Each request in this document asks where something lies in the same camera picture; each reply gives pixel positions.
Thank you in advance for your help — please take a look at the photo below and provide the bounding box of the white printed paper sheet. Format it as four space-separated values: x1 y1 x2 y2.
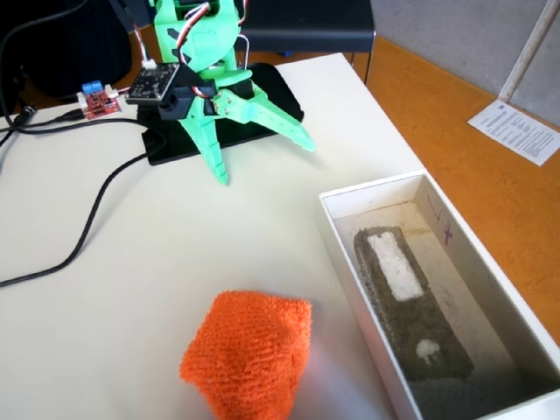
466 99 560 166

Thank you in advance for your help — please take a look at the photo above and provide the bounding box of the black camera circuit board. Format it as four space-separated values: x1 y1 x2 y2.
125 62 181 106

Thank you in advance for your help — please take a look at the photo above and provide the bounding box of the grey foam insert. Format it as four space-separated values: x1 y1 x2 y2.
353 225 476 386

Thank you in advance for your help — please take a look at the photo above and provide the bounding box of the green gripper, black servo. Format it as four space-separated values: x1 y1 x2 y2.
158 55 317 186

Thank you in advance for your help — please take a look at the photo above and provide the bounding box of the looped white red servo wire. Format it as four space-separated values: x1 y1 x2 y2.
235 35 253 69

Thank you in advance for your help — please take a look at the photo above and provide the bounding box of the white metal pole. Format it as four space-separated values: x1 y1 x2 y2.
498 0 560 104

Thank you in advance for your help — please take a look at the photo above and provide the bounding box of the black chair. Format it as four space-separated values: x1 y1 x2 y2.
238 0 377 84

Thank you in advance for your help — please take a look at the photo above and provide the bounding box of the black cable with USB plug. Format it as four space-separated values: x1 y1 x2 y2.
0 109 85 135

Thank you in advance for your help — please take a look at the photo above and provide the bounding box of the red controller circuit board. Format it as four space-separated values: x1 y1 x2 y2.
76 80 123 122

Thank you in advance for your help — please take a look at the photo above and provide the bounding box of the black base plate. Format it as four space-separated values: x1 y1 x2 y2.
136 62 305 166

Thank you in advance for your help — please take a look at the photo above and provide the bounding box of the white cardboard box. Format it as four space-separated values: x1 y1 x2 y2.
318 170 560 420

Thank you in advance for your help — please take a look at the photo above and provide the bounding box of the orange fluffy cloth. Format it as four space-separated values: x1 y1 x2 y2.
179 289 314 420

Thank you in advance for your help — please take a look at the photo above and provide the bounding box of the gripper servo wire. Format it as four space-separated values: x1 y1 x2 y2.
191 81 217 100

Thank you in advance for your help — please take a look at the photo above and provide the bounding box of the black cable with barrel connector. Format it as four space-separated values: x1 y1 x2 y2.
0 104 39 150

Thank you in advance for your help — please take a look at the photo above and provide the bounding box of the thick black camera cable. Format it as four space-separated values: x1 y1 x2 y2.
0 0 170 289

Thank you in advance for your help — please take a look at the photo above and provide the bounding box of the black bag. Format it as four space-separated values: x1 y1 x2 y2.
0 0 132 101

